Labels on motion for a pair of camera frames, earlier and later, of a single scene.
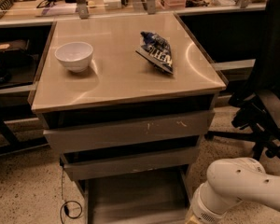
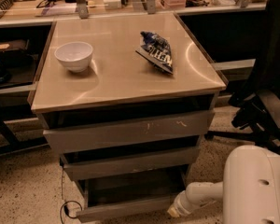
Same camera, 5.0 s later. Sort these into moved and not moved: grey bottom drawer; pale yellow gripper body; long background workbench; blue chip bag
Moved: pale yellow gripper body
Not moved: long background workbench; blue chip bag; grey bottom drawer
